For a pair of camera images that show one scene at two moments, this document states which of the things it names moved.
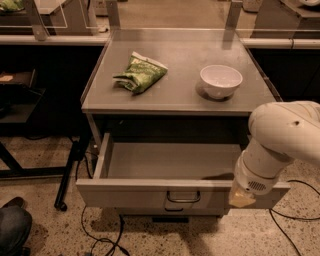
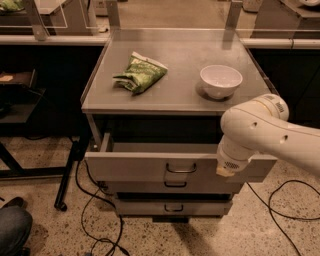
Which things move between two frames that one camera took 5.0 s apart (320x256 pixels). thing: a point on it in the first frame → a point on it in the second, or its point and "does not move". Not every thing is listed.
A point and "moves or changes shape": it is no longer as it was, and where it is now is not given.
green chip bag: (141, 74) does not move
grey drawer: (197, 214) → (174, 187)
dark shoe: (16, 201) does not move
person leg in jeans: (15, 227) does not move
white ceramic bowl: (220, 81) does not move
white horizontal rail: (72, 40) does not move
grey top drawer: (169, 171) moves or changes shape
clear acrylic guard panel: (43, 15) does not move
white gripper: (250, 181) → (234, 162)
